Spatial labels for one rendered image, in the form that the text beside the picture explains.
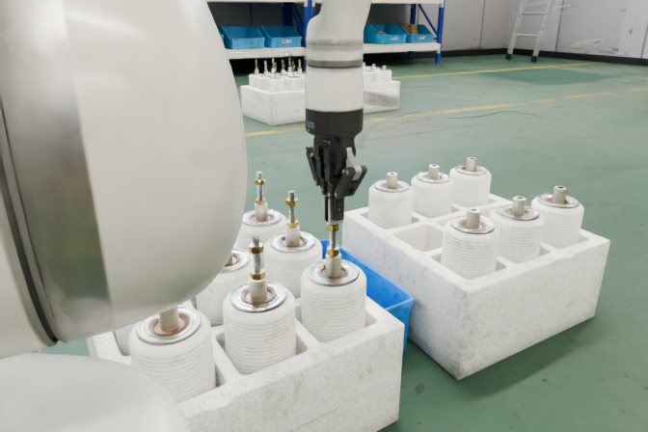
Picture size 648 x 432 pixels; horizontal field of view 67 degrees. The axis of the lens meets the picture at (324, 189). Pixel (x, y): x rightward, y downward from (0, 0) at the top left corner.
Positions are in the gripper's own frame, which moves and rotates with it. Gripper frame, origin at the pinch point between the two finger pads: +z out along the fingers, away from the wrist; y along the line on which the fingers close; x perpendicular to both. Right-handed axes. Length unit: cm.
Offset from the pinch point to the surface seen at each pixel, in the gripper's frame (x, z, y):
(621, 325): 64, 35, 9
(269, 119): 73, 31, -203
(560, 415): 32, 35, 18
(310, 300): -4.4, 12.5, 1.5
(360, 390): 0.3, 25.4, 7.5
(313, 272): -2.5, 9.9, -1.1
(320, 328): -3.6, 16.6, 2.8
